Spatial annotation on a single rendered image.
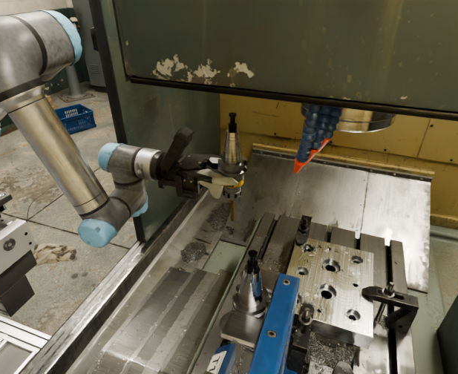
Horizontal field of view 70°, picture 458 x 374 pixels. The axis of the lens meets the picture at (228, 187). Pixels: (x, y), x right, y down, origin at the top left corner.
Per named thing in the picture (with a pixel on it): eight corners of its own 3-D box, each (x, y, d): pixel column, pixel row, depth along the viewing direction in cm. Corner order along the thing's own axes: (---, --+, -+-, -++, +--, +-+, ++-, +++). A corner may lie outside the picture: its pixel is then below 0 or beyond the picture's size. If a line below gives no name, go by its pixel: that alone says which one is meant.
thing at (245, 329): (214, 335, 53) (214, 332, 52) (226, 309, 57) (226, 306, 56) (255, 350, 51) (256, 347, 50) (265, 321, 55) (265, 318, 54)
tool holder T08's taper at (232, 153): (237, 166, 68) (238, 136, 64) (218, 162, 70) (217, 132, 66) (246, 156, 72) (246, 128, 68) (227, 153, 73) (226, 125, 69)
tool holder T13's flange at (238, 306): (260, 326, 55) (260, 316, 54) (227, 313, 57) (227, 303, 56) (272, 297, 60) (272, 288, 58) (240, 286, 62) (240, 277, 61)
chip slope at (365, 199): (205, 265, 144) (203, 219, 130) (251, 187, 196) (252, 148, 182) (433, 330, 118) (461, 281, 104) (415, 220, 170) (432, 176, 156)
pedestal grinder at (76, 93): (65, 102, 508) (42, 20, 445) (58, 96, 531) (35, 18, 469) (95, 96, 533) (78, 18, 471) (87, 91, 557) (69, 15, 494)
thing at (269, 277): (237, 284, 61) (237, 281, 61) (245, 264, 65) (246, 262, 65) (273, 295, 59) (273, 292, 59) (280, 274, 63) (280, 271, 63)
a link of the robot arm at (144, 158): (149, 142, 81) (130, 157, 75) (165, 145, 80) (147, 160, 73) (154, 169, 85) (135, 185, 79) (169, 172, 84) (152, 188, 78)
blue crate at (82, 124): (50, 141, 393) (44, 124, 381) (36, 131, 417) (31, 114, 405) (99, 126, 430) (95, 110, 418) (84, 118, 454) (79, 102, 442)
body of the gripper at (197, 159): (211, 185, 81) (168, 176, 85) (210, 153, 76) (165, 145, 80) (199, 201, 75) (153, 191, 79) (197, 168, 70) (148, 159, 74)
